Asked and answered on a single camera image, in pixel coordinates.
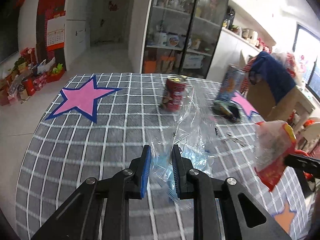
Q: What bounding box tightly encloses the grey checkered tablecloth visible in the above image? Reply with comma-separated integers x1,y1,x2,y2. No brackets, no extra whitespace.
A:
15,73,308,239

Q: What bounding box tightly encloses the red snack wrapper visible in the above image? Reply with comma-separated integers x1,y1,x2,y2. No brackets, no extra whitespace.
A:
254,120,297,192

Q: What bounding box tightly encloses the tan chair with backrest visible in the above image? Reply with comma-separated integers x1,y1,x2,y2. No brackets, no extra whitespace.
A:
246,80,316,123

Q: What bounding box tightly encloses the red wall calendar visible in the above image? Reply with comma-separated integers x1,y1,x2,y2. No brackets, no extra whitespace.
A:
46,11,66,51

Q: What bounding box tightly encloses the blue cloth on chair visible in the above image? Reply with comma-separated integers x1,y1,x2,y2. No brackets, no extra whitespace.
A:
248,51,296,104

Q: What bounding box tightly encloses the red soda can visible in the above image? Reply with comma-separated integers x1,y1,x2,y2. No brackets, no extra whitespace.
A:
161,74,187,112

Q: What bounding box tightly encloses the pile of red gift boxes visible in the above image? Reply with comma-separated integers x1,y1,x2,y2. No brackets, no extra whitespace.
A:
1,48,66,106

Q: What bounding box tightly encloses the clear plastic bag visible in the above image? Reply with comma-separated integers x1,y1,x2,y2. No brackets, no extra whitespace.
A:
148,85,219,209

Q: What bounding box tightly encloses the window with black frame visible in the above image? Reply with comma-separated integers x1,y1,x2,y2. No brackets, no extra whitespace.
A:
292,24,319,101

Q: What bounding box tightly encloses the tall blue white can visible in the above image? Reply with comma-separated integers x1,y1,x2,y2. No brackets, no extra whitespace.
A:
216,64,245,102

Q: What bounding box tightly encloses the dark blue green packet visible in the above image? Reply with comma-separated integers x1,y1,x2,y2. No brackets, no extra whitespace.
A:
212,100,241,123

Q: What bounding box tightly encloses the glass display cabinet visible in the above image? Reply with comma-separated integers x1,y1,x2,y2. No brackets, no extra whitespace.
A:
142,0,228,79

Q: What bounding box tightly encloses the black television screen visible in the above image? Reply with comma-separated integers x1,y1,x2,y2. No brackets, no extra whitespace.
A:
0,0,20,62

